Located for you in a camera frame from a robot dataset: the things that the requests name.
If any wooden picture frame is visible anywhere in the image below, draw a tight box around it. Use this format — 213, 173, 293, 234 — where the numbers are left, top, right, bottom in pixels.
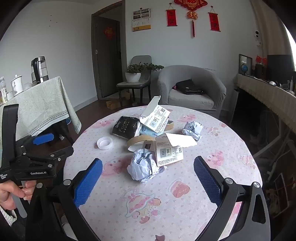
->
239, 54, 253, 76

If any long red wall scroll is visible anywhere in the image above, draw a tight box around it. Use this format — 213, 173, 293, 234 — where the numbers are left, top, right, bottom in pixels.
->
208, 6, 221, 32

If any large paper ball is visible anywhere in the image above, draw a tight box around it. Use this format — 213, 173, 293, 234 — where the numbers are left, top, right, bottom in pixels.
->
127, 148, 167, 183

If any flat cardboard box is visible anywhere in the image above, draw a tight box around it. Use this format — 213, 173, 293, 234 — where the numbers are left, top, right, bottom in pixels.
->
106, 91, 131, 109

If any person's left hand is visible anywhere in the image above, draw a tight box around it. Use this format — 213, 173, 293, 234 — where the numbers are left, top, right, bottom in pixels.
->
0, 181, 36, 219

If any person's left forearm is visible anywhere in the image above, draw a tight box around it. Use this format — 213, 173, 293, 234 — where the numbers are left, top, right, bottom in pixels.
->
0, 206, 18, 229

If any small paper ball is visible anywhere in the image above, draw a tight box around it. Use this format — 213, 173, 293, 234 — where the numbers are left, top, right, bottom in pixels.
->
182, 121, 203, 142

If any short red wall scroll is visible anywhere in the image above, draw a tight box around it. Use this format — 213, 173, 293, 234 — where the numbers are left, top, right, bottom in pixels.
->
166, 6, 178, 27

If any large brown tape roll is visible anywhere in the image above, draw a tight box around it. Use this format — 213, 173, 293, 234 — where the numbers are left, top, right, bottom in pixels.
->
127, 135, 156, 152

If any white lidded mug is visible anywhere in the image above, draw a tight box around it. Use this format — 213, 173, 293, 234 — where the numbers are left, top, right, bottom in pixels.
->
11, 75, 23, 95

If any red door ornament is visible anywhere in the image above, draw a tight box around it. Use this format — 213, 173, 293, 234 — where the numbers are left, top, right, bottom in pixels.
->
104, 27, 115, 40

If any dark brown container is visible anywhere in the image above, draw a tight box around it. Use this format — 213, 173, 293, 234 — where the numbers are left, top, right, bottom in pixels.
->
255, 64, 267, 79

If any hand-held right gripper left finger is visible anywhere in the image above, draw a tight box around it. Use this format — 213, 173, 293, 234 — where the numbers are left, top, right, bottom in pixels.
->
25, 158, 103, 241

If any white plastic lid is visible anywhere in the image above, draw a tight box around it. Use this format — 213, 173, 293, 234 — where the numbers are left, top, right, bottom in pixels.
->
97, 137, 113, 150

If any small round pink-white table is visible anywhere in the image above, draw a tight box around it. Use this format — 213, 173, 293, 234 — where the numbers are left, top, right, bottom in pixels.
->
63, 105, 263, 241

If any glass electric kettle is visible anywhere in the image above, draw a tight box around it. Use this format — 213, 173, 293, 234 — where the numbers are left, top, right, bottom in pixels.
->
31, 56, 49, 86

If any dark grey door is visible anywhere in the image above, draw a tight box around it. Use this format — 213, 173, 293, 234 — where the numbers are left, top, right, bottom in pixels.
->
91, 11, 126, 100

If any potted plant white pot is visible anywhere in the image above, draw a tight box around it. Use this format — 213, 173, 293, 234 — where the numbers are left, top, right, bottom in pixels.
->
125, 62, 164, 83

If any beige fringed cloth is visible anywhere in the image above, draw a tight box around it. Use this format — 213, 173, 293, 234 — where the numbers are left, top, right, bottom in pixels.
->
233, 74, 296, 144

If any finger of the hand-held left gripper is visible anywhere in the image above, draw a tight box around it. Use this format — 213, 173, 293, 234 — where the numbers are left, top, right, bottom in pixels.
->
28, 146, 74, 164
17, 133, 55, 149

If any torn white box brown inside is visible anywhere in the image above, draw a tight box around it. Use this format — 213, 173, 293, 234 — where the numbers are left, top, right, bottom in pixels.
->
142, 133, 198, 167

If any pale green patterned tablecloth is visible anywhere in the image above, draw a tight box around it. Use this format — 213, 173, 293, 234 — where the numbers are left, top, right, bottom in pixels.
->
0, 76, 82, 142

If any red knot wall hanging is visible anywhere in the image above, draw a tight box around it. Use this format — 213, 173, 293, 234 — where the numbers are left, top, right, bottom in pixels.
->
174, 0, 208, 38

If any grey armchair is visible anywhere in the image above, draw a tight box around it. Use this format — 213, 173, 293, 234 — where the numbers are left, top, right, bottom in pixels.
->
157, 65, 226, 119

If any black tissue packet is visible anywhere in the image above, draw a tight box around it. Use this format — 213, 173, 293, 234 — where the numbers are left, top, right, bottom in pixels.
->
112, 116, 141, 140

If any wall calendar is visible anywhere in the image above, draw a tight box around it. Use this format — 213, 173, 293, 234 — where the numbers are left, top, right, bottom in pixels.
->
132, 9, 152, 32

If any grey dining chair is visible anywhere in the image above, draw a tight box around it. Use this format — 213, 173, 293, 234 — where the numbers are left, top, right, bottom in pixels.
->
116, 55, 152, 107

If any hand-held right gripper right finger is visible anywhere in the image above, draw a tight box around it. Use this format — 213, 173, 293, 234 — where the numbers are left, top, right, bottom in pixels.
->
193, 156, 271, 241

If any black monitor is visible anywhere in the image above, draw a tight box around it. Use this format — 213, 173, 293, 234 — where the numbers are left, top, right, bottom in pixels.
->
268, 55, 293, 82

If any light blue tissue packet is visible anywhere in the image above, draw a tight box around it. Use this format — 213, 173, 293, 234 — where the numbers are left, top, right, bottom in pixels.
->
139, 123, 167, 138

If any black bag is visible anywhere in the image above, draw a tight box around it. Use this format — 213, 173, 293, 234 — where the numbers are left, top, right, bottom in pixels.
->
176, 79, 206, 95

